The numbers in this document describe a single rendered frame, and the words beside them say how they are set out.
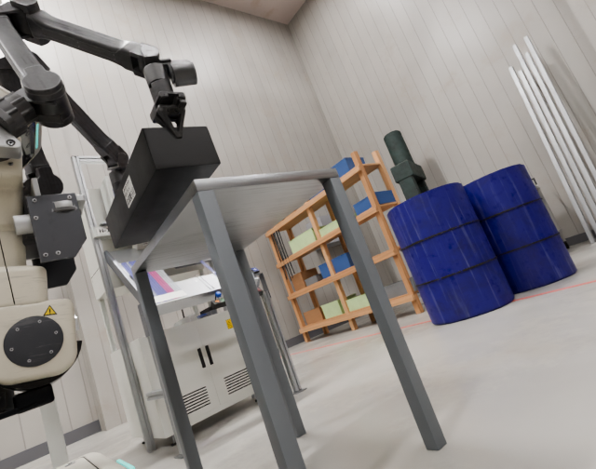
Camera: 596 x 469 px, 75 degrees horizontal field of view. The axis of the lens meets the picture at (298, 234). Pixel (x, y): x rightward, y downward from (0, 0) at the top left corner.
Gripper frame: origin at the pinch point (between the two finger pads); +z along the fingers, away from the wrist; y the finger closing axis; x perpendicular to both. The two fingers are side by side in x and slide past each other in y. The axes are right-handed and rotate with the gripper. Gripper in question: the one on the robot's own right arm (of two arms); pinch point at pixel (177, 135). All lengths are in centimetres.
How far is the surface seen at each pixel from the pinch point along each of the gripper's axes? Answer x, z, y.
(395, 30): -605, -352, 234
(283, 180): -21.1, 18.4, -6.6
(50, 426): 35, 58, 133
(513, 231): -271, 57, 59
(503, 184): -276, 21, 52
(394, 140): -510, -148, 272
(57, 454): 36, 70, 133
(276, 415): 4, 69, -6
